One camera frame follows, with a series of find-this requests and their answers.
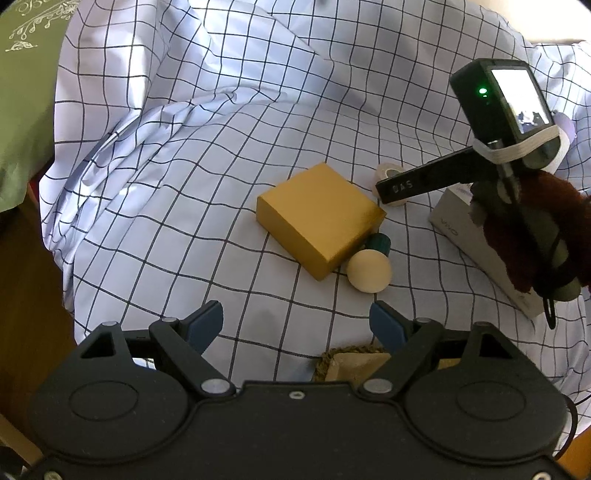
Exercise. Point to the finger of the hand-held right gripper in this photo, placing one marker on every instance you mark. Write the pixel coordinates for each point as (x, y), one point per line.
(429, 177)

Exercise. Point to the white checked bed sheet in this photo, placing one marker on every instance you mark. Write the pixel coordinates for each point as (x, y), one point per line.
(184, 184)

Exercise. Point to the long white cardboard box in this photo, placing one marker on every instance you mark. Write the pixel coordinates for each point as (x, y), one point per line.
(480, 263)

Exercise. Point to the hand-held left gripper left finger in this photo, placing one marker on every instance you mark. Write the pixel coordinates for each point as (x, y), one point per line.
(205, 323)

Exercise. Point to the person's right hand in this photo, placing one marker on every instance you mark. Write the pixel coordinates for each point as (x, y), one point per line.
(572, 217)

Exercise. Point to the small green cylinder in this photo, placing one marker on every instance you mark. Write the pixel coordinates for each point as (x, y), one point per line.
(379, 242)

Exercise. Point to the white bottle with purple cap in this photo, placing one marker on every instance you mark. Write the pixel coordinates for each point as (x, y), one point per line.
(567, 127)

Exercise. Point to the beige wooden ball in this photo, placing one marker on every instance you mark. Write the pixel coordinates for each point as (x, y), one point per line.
(369, 272)

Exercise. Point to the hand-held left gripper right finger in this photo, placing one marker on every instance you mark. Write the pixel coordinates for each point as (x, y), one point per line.
(388, 327)

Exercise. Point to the woven basket with cloth lining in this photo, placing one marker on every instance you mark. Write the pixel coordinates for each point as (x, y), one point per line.
(355, 364)

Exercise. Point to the yellow cardboard box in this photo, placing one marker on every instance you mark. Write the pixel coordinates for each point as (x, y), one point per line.
(318, 217)

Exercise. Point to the beige tape roll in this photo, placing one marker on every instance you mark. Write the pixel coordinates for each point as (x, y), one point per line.
(385, 171)

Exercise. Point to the green embroidered pillow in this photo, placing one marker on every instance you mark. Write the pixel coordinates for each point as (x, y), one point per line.
(27, 92)

